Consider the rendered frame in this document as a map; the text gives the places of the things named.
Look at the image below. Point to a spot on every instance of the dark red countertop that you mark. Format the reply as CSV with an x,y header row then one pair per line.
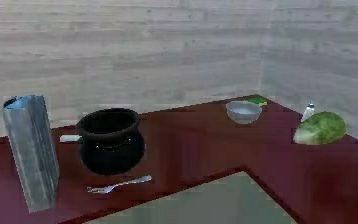
x,y
193,150

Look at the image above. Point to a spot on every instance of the grey bowl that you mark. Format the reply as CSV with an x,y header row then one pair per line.
x,y
243,113

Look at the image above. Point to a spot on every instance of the black pot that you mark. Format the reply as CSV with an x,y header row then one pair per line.
x,y
112,146

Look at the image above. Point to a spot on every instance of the green yellow sponge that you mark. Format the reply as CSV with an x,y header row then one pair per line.
x,y
258,100

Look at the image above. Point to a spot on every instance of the silver fork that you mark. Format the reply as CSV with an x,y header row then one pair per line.
x,y
120,184

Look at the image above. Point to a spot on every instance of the white flat object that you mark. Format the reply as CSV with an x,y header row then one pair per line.
x,y
69,138

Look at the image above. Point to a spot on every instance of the clear salt shaker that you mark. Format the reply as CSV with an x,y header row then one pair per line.
x,y
308,111

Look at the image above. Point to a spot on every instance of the green lettuce head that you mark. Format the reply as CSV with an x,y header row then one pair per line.
x,y
320,129

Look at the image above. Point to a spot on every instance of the grey paper bag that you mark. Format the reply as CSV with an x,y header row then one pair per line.
x,y
32,153

